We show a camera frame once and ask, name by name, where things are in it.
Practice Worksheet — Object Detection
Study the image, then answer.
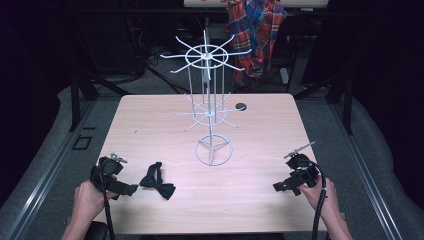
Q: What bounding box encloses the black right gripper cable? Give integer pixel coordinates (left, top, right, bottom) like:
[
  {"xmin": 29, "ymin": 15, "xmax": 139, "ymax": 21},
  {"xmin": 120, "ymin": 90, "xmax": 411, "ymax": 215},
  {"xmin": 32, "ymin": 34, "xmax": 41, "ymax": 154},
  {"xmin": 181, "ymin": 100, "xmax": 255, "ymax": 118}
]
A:
[{"xmin": 308, "ymin": 161, "xmax": 328, "ymax": 240}]

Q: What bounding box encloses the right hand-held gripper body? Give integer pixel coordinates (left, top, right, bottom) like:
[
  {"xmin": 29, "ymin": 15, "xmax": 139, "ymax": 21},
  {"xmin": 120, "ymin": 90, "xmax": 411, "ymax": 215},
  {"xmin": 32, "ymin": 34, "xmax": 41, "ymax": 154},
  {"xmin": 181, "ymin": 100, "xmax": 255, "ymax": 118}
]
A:
[{"xmin": 283, "ymin": 141, "xmax": 321, "ymax": 189}]

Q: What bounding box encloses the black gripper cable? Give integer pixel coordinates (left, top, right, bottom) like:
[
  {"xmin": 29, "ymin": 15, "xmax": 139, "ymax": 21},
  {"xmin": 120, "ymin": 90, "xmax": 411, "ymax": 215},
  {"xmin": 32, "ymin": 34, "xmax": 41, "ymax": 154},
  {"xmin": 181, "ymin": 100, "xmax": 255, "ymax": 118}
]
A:
[
  {"xmin": 97, "ymin": 159, "xmax": 117, "ymax": 240},
  {"xmin": 308, "ymin": 161, "xmax": 328, "ymax": 240}
]

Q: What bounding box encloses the dark rounded object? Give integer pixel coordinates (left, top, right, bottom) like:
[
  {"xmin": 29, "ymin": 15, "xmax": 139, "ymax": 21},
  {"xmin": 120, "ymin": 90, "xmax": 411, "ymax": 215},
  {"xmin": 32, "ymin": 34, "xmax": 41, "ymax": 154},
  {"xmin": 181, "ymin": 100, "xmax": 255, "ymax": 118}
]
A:
[{"xmin": 83, "ymin": 220, "xmax": 110, "ymax": 240}]

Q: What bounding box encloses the person's left hand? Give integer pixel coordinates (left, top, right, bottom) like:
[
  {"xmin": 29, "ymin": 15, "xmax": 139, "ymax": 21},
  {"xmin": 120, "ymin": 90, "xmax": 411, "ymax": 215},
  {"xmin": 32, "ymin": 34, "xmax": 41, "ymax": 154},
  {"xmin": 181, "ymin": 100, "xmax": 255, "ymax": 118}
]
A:
[{"xmin": 73, "ymin": 179, "xmax": 118, "ymax": 220}]

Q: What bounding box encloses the red blue plaid cloth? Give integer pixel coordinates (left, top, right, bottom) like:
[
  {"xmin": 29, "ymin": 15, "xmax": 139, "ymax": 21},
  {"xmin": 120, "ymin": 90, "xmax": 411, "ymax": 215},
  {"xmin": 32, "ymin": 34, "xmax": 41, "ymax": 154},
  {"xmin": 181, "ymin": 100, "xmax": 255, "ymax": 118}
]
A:
[{"xmin": 225, "ymin": 0, "xmax": 288, "ymax": 93}]

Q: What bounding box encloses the aluminium floor rail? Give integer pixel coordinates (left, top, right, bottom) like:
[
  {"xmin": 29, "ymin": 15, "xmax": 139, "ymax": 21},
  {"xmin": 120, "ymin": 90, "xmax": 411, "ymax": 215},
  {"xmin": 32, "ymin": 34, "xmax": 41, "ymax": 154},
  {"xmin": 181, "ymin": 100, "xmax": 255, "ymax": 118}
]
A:
[
  {"xmin": 328, "ymin": 99, "xmax": 406, "ymax": 240},
  {"xmin": 0, "ymin": 99, "xmax": 98, "ymax": 240}
]

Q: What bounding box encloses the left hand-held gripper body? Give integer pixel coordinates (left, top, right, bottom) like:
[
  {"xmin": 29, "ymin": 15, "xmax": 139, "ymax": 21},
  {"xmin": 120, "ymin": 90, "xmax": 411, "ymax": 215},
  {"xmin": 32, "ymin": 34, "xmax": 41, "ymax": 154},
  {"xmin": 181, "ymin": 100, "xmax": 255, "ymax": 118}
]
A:
[{"xmin": 89, "ymin": 152, "xmax": 129, "ymax": 193}]

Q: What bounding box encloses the person's right hand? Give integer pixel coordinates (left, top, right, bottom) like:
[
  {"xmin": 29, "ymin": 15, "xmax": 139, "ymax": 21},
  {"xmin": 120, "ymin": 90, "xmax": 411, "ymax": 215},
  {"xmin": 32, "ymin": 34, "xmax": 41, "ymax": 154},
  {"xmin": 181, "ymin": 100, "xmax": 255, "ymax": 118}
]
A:
[{"xmin": 297, "ymin": 176, "xmax": 338, "ymax": 218}]

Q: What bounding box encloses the white wire hook rack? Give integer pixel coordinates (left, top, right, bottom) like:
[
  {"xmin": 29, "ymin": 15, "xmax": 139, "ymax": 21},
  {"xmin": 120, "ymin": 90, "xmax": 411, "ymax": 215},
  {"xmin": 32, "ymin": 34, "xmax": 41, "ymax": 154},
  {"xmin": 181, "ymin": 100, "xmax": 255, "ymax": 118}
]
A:
[{"xmin": 159, "ymin": 29, "xmax": 253, "ymax": 167}]

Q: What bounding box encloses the black metal stand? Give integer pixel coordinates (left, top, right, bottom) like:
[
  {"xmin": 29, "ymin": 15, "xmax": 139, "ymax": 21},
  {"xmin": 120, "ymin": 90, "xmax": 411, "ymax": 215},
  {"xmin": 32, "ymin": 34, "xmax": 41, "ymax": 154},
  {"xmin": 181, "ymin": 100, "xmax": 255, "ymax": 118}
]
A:
[
  {"xmin": 292, "ymin": 66, "xmax": 355, "ymax": 136},
  {"xmin": 67, "ymin": 64, "xmax": 132, "ymax": 133}
]

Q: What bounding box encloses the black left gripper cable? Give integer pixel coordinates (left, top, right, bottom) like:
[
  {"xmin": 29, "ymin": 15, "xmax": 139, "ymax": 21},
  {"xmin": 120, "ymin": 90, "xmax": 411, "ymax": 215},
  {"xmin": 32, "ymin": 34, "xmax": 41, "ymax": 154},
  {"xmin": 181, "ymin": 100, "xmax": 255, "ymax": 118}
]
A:
[{"xmin": 97, "ymin": 159, "xmax": 117, "ymax": 240}]

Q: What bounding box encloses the black bow tie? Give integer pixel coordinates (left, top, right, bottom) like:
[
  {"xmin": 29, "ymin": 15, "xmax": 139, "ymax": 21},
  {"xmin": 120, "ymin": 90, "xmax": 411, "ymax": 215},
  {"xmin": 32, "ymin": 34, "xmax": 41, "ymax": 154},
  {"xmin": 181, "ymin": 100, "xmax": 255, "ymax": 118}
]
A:
[{"xmin": 138, "ymin": 161, "xmax": 177, "ymax": 201}]

